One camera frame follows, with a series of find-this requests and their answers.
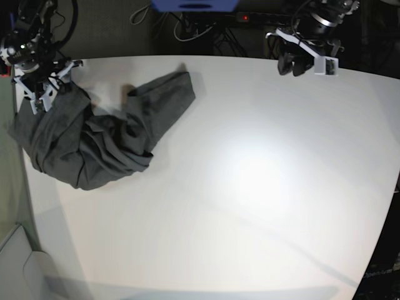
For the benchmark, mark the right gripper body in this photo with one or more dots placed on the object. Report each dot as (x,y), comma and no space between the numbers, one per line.
(43,87)

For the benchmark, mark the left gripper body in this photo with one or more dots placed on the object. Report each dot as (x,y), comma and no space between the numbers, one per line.
(315,51)

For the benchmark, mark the dark grey t-shirt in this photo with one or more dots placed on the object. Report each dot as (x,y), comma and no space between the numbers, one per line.
(72,144)

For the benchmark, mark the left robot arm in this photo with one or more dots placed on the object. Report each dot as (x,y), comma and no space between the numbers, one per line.
(315,21)

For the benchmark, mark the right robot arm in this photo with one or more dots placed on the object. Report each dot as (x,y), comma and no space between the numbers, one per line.
(29,47)

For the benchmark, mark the red clamp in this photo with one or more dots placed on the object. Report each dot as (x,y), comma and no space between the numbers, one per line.
(5,71)

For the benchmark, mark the black power strip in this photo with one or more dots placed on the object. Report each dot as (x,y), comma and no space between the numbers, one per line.
(260,18)

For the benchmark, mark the blue box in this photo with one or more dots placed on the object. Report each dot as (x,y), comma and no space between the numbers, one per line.
(194,5)

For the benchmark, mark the white side table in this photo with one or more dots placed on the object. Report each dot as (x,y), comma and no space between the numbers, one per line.
(23,271)

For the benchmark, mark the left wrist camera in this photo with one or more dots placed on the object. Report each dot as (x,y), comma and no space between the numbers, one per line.
(326,66)

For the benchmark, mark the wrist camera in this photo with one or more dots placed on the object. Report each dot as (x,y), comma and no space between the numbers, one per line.
(326,66)
(44,103)

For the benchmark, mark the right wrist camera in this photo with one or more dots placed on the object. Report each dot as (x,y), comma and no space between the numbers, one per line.
(44,103)

